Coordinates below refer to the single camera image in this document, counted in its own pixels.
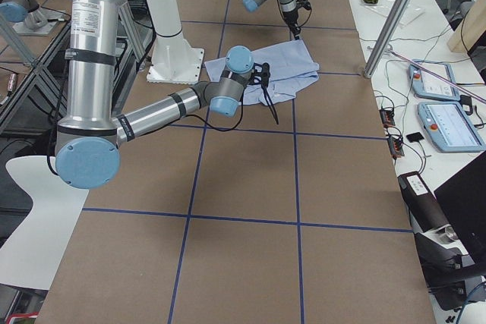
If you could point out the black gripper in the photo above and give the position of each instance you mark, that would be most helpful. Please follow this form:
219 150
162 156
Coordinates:
290 17

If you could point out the light blue striped shirt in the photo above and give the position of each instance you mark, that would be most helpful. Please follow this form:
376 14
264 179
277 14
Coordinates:
291 70

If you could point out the blue teach pendant far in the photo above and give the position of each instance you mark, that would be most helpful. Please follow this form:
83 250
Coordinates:
426 86

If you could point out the blue teach pendant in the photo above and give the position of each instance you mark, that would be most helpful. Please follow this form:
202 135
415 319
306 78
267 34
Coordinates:
449 127
426 86

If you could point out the blue teach pendant near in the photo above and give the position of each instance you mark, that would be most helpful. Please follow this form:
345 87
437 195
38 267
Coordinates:
449 127

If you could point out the brown paper table cover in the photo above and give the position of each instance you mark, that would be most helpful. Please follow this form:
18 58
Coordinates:
251 220

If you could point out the long reacher grabber tool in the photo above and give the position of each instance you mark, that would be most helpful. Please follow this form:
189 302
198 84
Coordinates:
454 85

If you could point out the white chair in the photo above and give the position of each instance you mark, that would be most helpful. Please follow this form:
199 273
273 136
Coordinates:
31 256

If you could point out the grey aluminium frame post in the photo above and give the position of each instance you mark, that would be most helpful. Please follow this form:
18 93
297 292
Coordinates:
384 38

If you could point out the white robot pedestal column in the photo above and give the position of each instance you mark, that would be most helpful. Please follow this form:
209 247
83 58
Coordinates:
173 59

